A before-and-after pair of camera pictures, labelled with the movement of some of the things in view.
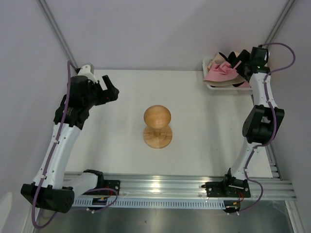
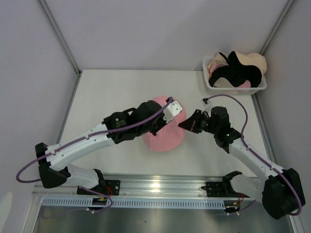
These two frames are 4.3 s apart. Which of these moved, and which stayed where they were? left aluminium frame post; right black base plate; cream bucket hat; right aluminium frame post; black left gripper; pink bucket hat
Moved: black left gripper; pink bucket hat; cream bucket hat
Stayed: right aluminium frame post; left aluminium frame post; right black base plate
